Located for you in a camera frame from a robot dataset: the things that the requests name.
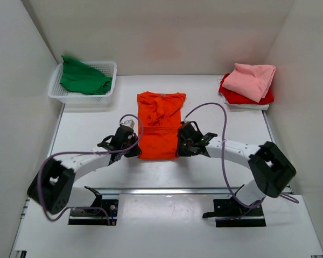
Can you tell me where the white folded t shirt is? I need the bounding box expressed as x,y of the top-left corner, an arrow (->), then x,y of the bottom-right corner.
222,96 -> 269,111

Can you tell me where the pink folded t shirt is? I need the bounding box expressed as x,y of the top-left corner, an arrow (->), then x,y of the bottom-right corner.
223,63 -> 276,102

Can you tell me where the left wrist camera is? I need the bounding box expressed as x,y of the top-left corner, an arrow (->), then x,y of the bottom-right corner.
120,119 -> 135,130

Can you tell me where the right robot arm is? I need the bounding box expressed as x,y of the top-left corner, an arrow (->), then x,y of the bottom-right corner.
176,121 -> 296,215

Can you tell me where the orange t shirt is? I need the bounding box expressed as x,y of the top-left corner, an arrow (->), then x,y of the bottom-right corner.
137,91 -> 186,160

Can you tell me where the white plastic basket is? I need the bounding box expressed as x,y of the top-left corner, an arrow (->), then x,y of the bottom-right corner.
48,57 -> 117,105

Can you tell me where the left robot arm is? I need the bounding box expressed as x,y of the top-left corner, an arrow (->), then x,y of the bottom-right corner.
27,125 -> 142,215

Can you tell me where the red folded t shirt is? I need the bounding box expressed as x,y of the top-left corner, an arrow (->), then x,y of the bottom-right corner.
219,73 -> 274,105

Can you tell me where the green t shirt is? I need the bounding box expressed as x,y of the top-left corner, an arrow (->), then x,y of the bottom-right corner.
60,56 -> 113,95

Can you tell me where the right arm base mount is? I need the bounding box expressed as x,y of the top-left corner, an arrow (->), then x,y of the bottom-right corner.
202,197 -> 266,228

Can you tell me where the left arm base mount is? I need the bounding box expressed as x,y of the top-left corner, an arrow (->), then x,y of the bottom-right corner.
68,186 -> 119,226

